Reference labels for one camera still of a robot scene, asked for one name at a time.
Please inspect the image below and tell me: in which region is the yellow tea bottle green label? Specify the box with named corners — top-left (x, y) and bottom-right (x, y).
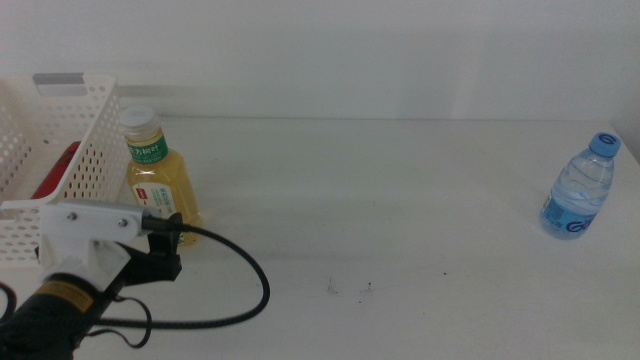
top-left (118, 105), bottom-right (204, 247)

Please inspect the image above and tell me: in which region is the red soda can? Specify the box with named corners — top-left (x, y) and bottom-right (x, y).
top-left (30, 141), bottom-right (82, 200)

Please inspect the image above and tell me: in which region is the clear water bottle blue cap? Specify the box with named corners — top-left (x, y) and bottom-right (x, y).
top-left (538, 131), bottom-right (622, 241)

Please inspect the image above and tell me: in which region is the white perforated plastic basket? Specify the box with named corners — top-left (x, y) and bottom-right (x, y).
top-left (0, 72), bottom-right (132, 269)

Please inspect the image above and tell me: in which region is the thin black left arm wire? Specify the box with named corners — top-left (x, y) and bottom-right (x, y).
top-left (0, 282), bottom-right (153, 350)

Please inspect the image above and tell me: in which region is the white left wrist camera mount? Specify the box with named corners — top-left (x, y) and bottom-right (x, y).
top-left (37, 201), bottom-right (146, 292)

